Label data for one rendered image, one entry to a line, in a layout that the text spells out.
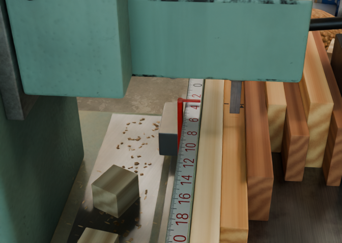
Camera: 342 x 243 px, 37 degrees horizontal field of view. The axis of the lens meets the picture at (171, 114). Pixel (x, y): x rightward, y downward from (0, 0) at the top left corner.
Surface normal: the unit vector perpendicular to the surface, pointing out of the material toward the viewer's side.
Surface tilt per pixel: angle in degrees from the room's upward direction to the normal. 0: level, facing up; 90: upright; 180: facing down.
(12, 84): 90
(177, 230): 0
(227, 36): 90
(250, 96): 0
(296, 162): 90
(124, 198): 90
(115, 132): 0
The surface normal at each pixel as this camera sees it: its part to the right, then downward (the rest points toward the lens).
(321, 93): -0.01, -0.83
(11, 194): 0.99, 0.04
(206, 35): -0.10, 0.55
